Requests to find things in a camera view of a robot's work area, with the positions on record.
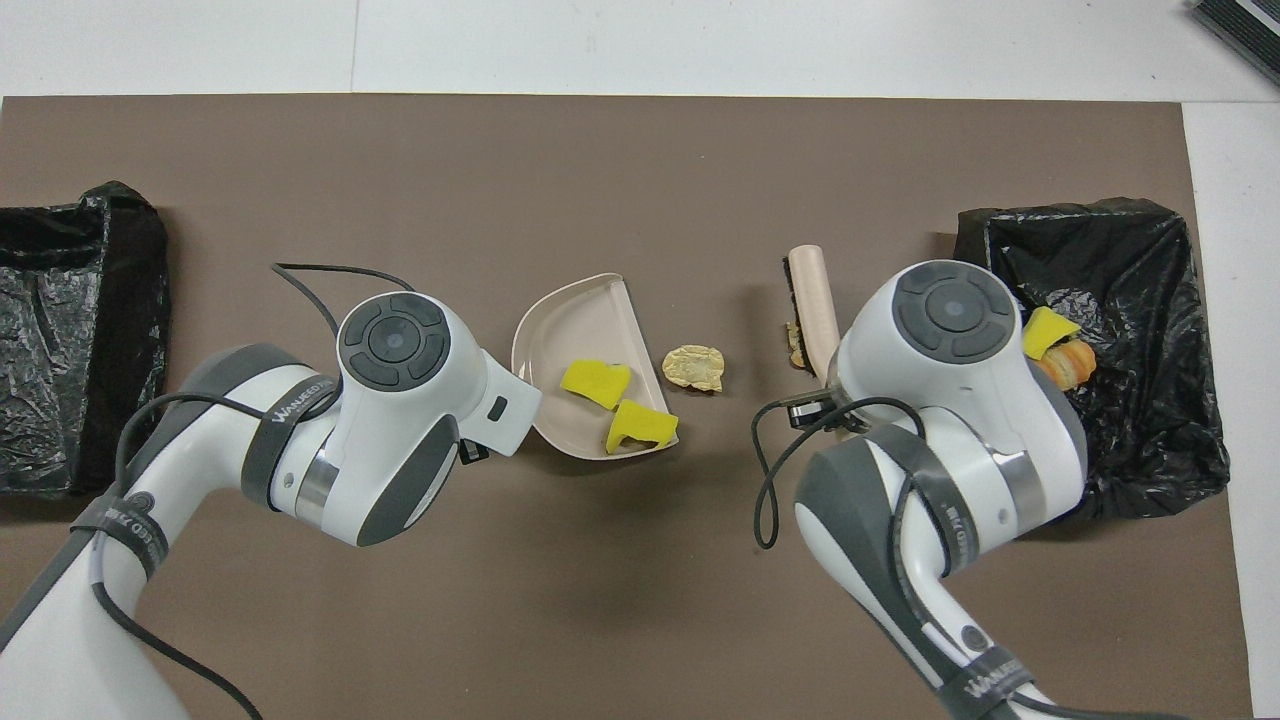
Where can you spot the dark grey ribbed box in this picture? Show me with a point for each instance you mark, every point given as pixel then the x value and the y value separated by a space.
pixel 1245 25

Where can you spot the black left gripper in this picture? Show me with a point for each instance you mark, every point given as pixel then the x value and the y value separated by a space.
pixel 475 453

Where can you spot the blocky yellow sponge piece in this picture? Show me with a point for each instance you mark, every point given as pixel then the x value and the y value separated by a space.
pixel 595 383

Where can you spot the bin lined with black bag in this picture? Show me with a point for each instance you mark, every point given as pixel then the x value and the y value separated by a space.
pixel 1150 300
pixel 60 330

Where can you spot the notched yellow sponge piece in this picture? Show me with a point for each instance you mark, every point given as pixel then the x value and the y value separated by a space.
pixel 645 422

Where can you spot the pale bread chunk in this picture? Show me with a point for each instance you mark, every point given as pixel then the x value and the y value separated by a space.
pixel 693 368

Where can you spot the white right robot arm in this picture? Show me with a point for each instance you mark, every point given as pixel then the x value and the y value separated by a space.
pixel 950 400

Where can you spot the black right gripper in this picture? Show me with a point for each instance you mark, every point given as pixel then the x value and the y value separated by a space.
pixel 812 411

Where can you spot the beige hand brush black bristles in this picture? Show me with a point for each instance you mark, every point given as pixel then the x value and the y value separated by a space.
pixel 815 300

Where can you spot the brown table mat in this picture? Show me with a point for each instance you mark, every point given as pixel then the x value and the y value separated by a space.
pixel 600 200

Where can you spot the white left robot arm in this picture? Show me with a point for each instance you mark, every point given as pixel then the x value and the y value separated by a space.
pixel 390 420

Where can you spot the beige plastic dustpan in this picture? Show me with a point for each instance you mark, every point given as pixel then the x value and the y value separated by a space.
pixel 575 330

